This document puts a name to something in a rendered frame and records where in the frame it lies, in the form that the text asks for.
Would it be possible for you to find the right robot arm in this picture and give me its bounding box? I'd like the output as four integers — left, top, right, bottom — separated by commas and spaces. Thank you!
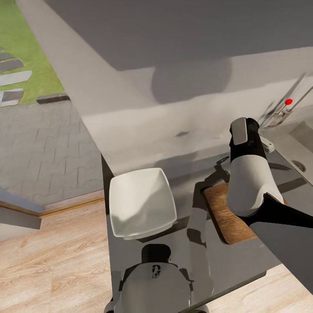
226, 117, 313, 295

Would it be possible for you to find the parer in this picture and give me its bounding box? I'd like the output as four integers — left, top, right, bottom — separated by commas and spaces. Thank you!
268, 163, 291, 170

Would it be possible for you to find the cutting board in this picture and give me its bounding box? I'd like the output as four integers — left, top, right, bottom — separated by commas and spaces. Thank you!
203, 183, 290, 245

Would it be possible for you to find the bowl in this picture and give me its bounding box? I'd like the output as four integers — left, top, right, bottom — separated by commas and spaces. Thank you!
109, 168, 177, 237

